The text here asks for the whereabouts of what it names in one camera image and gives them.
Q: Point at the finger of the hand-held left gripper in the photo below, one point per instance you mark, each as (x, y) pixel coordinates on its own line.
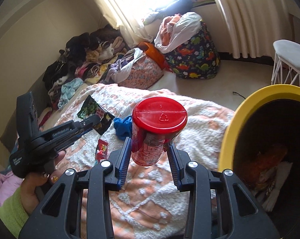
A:
(79, 134)
(91, 121)

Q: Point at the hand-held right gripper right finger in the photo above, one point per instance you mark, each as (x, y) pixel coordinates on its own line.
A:
(173, 164)

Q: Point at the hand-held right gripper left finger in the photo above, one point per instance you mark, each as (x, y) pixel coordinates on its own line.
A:
(122, 164)

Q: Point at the dark green snack packet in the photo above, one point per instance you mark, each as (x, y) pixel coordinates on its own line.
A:
(90, 107)

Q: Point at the red lidded can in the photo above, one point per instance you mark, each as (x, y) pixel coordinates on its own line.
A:
(160, 119)

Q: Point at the yellow rimmed bin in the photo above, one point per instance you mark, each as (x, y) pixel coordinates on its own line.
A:
(229, 139)

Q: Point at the person's left forearm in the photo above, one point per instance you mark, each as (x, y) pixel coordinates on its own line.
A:
(8, 211)

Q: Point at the person's left hand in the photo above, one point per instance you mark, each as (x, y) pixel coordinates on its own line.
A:
(30, 191)

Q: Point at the small red packet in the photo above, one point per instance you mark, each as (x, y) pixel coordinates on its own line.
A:
(101, 150)

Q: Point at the blue cloth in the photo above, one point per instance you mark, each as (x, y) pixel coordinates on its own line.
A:
(121, 127)

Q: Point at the light blue garment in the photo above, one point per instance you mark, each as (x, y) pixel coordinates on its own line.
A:
(70, 87)

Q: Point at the orange white tufted blanket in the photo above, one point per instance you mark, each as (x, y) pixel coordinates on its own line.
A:
(145, 204)

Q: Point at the pink cloth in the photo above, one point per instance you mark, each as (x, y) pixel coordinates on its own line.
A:
(5, 186)

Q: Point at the white and purple garment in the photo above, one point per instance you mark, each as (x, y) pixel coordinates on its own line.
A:
(125, 72)

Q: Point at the pile of mixed clothes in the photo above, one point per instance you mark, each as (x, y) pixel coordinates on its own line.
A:
(90, 54)

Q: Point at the floral fabric bag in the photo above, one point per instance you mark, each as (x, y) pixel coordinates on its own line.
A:
(145, 74)

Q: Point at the orange bag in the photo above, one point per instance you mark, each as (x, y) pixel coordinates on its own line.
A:
(152, 51)

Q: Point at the red plastic bag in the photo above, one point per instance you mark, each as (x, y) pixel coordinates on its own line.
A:
(269, 161)

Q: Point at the dinosaur print storage bag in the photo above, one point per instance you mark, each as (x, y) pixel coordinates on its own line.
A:
(194, 59)

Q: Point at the white paper scrap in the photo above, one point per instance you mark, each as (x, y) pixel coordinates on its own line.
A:
(281, 181)

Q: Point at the cream curtain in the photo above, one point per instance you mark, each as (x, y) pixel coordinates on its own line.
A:
(252, 17)
(115, 10)

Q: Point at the orange clothes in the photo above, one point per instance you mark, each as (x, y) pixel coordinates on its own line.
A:
(168, 36)

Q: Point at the white plastic bag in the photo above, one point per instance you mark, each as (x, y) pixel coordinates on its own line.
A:
(187, 27)

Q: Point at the clothes on window sill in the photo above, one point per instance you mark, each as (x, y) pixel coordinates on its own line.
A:
(184, 0)

